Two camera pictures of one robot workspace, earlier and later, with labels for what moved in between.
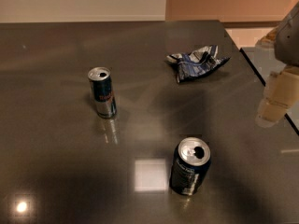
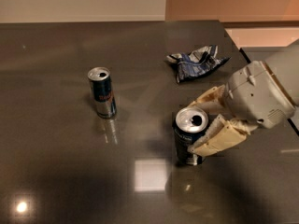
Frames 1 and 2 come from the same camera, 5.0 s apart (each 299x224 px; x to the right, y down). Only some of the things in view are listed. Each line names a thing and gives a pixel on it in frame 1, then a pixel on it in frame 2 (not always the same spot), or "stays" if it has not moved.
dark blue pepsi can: [190, 165] -> [189, 124]
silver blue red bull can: [102, 91] stays
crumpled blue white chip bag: [198, 62] stays
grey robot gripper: [288, 42] -> [258, 92]
